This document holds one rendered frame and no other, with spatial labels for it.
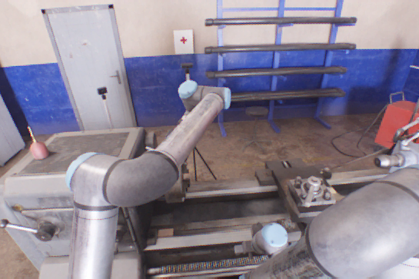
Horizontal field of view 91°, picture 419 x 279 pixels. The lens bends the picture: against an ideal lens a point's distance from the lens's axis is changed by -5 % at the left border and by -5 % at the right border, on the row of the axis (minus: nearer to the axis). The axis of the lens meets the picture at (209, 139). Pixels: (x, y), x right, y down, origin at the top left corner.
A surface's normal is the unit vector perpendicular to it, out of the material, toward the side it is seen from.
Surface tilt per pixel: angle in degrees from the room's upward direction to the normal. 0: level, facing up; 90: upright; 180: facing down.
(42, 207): 90
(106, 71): 90
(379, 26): 90
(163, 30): 90
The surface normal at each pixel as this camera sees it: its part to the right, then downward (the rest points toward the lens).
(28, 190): 0.04, -0.26
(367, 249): -0.46, 0.00
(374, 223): -0.49, -0.40
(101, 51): 0.09, 0.49
